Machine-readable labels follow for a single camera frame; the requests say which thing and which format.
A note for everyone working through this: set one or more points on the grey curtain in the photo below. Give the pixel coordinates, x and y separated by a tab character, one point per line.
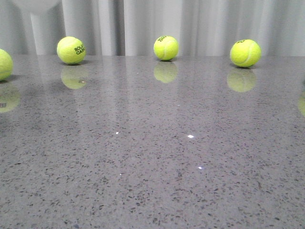
130	27

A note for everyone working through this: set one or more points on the Roland Garros yellow tennis ball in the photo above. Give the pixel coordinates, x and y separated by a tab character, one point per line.
71	50

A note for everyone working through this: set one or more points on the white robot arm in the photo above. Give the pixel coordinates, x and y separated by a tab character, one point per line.
44	21

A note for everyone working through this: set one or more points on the yellow tennis ball centre back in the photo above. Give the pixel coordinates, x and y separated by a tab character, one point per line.
166	48

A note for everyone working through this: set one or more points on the Wilson 3 yellow tennis ball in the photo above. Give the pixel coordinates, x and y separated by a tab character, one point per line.
6	65

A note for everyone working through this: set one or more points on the yellow tennis ball right back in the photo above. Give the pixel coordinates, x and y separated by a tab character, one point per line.
245	53

